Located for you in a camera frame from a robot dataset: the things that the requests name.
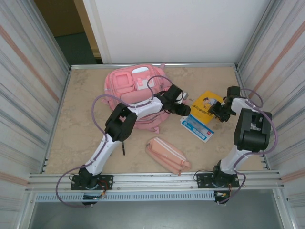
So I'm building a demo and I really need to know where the brown wooden panel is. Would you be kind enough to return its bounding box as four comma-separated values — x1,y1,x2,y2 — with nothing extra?
34,0,85,38

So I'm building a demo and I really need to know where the aluminium table side rail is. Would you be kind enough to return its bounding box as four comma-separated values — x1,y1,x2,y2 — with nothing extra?
234,63,271,170
39,66,72,174

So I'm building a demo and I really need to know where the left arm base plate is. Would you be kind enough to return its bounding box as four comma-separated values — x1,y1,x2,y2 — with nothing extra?
71,175,114,191

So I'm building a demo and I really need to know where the pink backpack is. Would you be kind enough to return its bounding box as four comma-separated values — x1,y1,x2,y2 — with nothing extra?
104,62,178,134

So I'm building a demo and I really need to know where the slotted grey cable duct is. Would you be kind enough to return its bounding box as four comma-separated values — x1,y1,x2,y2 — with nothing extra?
35,192,216,203

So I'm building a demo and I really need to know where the blue white card package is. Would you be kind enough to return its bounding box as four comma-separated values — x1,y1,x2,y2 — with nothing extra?
180,114,215,143

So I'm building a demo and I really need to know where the yellow book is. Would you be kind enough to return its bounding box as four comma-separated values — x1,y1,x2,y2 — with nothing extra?
191,90,225,125

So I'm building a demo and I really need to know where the translucent corrugated enclosure panel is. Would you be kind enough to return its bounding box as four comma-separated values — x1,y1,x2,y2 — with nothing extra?
234,0,305,210
0,0,71,213

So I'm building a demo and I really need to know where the short aluminium table rail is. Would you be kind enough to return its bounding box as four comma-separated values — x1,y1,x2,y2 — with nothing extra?
70,62,239,71

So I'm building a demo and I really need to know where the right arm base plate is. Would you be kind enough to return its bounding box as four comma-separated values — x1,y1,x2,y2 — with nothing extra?
195,173,240,189

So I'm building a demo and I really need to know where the white door frame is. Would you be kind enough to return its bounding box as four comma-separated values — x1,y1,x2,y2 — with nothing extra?
82,0,112,64

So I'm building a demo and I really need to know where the long aluminium mounting rail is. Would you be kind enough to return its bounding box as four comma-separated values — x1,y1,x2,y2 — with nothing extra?
25,169,285,193

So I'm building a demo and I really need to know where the pink pencil case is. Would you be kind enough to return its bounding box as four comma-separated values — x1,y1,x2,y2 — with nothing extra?
145,137,192,177

